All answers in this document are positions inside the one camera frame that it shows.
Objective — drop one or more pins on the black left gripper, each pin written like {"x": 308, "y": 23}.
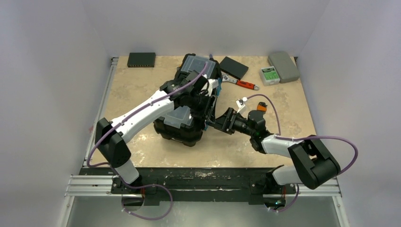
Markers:
{"x": 208, "y": 109}

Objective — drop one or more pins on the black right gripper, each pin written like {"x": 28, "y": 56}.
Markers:
{"x": 227, "y": 121}

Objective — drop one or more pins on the black plastic toolbox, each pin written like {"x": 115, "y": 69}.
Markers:
{"x": 178, "y": 124}

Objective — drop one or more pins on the black orange hex key holder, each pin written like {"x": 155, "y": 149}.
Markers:
{"x": 262, "y": 106}

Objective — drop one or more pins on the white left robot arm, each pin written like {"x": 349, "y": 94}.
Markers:
{"x": 113, "y": 136}

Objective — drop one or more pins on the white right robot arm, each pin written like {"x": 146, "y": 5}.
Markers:
{"x": 313, "y": 164}

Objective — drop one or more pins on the black flat box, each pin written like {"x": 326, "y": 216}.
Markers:
{"x": 233, "y": 68}

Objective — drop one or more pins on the green labelled clear box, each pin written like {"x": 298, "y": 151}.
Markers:
{"x": 269, "y": 76}

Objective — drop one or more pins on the grey plastic case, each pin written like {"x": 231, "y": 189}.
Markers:
{"x": 284, "y": 66}

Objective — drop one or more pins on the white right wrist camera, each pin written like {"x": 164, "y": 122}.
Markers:
{"x": 241, "y": 104}

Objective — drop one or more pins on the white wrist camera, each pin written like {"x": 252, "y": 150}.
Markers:
{"x": 212, "y": 84}
{"x": 241, "y": 104}

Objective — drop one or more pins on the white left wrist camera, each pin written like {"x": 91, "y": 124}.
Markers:
{"x": 212, "y": 84}

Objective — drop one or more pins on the red handled adjustable wrench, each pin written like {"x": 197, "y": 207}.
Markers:
{"x": 247, "y": 85}

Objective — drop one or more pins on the black network switch box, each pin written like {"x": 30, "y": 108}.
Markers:
{"x": 141, "y": 60}

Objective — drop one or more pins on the aluminium rail frame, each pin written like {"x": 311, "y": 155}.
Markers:
{"x": 89, "y": 185}

